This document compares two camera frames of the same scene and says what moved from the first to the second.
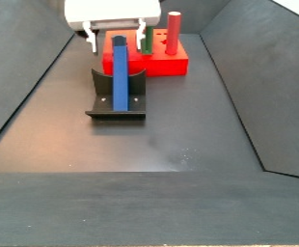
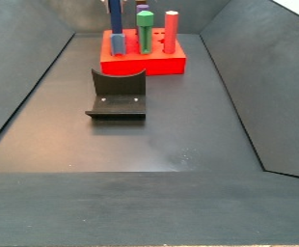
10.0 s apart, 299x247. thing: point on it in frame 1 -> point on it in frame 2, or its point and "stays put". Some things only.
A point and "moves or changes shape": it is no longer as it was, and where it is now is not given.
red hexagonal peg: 172,32 stays put
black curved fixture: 102,97 stays put
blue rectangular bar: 120,80 moves or changes shape
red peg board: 158,64 stays put
